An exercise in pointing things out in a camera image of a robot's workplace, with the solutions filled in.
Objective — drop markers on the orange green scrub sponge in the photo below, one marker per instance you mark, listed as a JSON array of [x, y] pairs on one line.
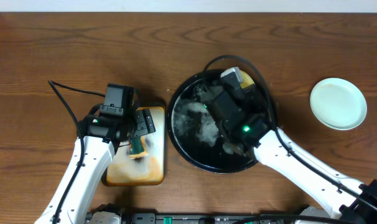
[[137, 148]]

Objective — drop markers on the light blue plate top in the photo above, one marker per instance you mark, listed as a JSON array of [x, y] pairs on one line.
[[338, 104]]

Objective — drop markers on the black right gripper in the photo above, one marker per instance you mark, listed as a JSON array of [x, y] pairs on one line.
[[227, 104]]

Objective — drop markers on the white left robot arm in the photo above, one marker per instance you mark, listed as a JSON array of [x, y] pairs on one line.
[[113, 151]]

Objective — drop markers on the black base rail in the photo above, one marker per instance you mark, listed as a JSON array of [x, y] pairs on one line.
[[111, 213]]

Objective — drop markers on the rectangular soapy black tray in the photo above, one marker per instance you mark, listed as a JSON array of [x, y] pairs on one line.
[[148, 170]]

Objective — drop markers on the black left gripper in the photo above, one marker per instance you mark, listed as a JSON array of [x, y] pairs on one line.
[[144, 122]]

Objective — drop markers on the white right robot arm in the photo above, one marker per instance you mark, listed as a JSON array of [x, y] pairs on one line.
[[341, 196]]

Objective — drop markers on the round black tray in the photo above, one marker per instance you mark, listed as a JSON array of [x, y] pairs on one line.
[[196, 137]]

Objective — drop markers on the yellow plate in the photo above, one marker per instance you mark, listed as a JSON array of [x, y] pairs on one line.
[[247, 80]]

